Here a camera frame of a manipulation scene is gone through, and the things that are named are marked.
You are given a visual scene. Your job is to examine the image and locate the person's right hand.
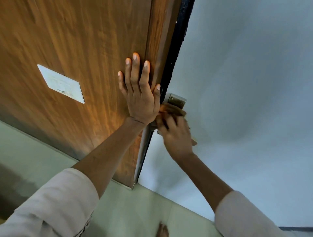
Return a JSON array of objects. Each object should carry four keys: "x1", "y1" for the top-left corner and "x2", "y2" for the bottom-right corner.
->
[{"x1": 156, "y1": 114, "x2": 197, "y2": 162}]

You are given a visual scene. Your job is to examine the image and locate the person's left hand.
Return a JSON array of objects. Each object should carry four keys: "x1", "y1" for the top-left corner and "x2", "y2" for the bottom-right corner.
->
[{"x1": 118, "y1": 52, "x2": 161, "y2": 125}]

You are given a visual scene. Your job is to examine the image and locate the orange cleaning cloth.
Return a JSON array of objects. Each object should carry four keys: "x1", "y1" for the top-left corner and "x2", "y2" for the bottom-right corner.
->
[{"x1": 155, "y1": 103, "x2": 188, "y2": 130}]

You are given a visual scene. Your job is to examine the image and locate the brown wooden door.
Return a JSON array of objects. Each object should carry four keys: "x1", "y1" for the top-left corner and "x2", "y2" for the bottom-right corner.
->
[{"x1": 0, "y1": 0, "x2": 195, "y2": 190}]

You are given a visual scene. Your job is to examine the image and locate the person's left forearm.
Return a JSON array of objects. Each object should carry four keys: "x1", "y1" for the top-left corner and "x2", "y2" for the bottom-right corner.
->
[{"x1": 72, "y1": 117, "x2": 148, "y2": 199}]

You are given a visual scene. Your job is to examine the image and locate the person's right forearm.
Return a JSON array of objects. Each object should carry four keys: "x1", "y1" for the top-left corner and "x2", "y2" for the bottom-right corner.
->
[{"x1": 172, "y1": 153, "x2": 234, "y2": 213}]

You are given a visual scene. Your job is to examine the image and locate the white rectangular door plate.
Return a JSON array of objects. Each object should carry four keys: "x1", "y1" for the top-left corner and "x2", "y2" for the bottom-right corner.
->
[{"x1": 37, "y1": 64, "x2": 85, "y2": 104}]

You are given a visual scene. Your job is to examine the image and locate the person's bare foot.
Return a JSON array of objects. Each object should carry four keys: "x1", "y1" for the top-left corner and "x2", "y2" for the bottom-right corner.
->
[{"x1": 156, "y1": 222, "x2": 169, "y2": 237}]

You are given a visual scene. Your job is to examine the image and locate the white right sleeve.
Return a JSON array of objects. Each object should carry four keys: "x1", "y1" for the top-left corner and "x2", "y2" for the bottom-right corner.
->
[{"x1": 214, "y1": 190, "x2": 295, "y2": 237}]

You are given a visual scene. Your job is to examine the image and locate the white sleeve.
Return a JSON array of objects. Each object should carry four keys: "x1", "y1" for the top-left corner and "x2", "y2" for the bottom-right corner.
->
[
  {"x1": 0, "y1": 168, "x2": 100, "y2": 237},
  {"x1": 214, "y1": 190, "x2": 295, "y2": 237}
]

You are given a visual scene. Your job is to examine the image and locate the white left sleeve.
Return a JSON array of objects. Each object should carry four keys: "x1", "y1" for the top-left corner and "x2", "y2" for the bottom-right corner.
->
[{"x1": 0, "y1": 168, "x2": 100, "y2": 237}]

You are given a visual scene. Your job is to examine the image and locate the dark skirting board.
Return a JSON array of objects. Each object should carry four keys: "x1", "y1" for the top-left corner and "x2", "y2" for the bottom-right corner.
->
[{"x1": 279, "y1": 227, "x2": 313, "y2": 232}]

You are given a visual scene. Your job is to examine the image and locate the brass door handle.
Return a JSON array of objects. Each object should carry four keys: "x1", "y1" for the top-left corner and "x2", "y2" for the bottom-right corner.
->
[{"x1": 167, "y1": 93, "x2": 198, "y2": 146}]

